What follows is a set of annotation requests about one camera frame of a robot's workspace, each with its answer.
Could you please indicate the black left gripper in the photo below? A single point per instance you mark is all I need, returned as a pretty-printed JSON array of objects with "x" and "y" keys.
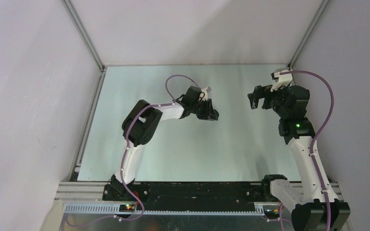
[{"x": 209, "y": 113}]

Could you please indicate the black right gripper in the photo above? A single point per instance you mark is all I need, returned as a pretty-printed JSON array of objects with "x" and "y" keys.
[{"x": 260, "y": 92}]

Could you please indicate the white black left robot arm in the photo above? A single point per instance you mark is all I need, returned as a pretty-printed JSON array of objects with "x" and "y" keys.
[{"x": 141, "y": 124}]

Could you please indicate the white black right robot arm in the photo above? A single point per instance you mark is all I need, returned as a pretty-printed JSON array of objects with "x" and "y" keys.
[{"x": 317, "y": 207}]

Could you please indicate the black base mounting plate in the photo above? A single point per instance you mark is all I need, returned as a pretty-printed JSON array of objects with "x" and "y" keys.
[{"x": 193, "y": 196}]

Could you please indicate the right controller board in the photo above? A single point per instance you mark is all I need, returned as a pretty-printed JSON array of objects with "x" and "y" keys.
[{"x": 271, "y": 214}]

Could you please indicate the controller board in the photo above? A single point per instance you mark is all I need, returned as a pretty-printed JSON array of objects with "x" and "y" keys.
[
  {"x": 271, "y": 214},
  {"x": 127, "y": 208}
]

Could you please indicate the left controller board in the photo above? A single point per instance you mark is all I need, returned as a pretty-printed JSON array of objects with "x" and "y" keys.
[{"x": 127, "y": 208}]

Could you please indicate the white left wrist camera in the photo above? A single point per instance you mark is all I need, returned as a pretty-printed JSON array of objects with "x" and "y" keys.
[{"x": 204, "y": 93}]

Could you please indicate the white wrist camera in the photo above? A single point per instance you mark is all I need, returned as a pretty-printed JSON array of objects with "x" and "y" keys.
[
  {"x": 282, "y": 77},
  {"x": 204, "y": 93}
]

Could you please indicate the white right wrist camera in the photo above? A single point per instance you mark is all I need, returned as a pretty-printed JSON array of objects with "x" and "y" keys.
[{"x": 282, "y": 77}]

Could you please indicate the aluminium frame post right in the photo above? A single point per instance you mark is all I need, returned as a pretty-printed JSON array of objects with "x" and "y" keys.
[{"x": 309, "y": 32}]

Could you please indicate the aluminium frame post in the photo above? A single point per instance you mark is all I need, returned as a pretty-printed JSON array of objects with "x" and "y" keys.
[
  {"x": 79, "y": 25},
  {"x": 309, "y": 32}
]

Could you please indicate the aluminium frame post left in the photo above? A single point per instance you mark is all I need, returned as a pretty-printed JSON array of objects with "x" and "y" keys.
[{"x": 79, "y": 25}]

